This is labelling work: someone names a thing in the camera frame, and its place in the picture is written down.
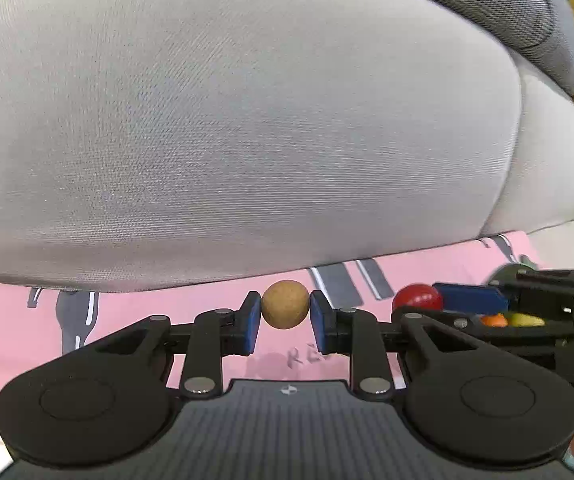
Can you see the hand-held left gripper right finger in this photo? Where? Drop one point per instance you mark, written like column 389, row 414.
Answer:
column 319, row 322

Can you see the dark grey cushion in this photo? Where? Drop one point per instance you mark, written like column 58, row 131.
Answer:
column 507, row 10

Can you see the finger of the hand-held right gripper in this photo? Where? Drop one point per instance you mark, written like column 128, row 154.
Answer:
column 517, row 335
column 472, row 298

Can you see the pink printed mat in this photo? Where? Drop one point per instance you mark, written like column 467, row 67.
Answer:
column 17, row 330

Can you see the light grey back cushion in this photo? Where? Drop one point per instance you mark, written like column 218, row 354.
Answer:
column 217, row 120

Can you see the beige sofa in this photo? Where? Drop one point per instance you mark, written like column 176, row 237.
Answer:
column 552, row 160

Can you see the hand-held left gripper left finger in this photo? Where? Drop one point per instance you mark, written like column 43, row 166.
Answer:
column 252, row 322

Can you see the small brown round fruit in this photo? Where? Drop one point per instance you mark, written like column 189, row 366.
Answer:
column 285, row 304

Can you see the red cherry tomato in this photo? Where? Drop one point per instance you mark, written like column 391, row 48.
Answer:
column 414, row 296

